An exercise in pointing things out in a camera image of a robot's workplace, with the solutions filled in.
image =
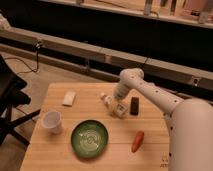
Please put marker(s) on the black office chair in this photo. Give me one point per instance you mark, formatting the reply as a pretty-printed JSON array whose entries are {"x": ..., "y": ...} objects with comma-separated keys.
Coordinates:
[{"x": 11, "y": 96}]

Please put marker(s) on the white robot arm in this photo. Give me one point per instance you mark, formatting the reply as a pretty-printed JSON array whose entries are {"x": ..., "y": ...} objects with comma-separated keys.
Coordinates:
[{"x": 190, "y": 122}]

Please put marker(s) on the white folded cloth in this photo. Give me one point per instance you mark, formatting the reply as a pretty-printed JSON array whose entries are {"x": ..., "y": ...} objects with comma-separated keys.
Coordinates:
[{"x": 69, "y": 98}]

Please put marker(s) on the white paper cup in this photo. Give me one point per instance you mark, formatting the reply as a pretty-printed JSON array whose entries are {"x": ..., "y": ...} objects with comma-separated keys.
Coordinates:
[{"x": 51, "y": 122}]

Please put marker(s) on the white plastic bottle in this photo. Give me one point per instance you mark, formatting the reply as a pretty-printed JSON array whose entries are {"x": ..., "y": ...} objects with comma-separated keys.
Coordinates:
[{"x": 108, "y": 101}]

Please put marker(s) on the green ceramic bowl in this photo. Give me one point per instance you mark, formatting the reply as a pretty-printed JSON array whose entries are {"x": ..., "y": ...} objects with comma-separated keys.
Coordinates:
[{"x": 89, "y": 139}]

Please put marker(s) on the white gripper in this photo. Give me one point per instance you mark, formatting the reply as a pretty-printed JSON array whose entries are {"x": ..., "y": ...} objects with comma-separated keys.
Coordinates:
[{"x": 119, "y": 108}]

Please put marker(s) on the orange carrot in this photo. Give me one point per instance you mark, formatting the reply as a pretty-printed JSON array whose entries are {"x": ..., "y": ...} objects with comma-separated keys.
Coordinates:
[{"x": 137, "y": 142}]

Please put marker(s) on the black rectangular block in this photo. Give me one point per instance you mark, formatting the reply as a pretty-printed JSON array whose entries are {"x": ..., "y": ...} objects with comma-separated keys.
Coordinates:
[{"x": 134, "y": 107}]

